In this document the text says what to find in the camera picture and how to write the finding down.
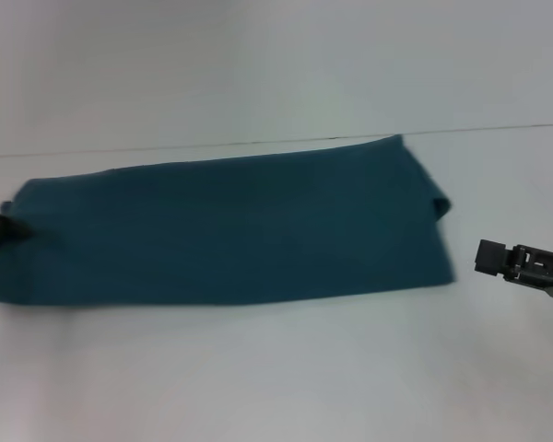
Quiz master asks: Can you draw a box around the teal t-shirt with FREE print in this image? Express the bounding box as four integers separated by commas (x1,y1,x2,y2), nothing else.
0,134,460,308

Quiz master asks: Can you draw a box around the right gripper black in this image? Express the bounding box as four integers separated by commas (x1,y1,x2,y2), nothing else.
473,238,553,304

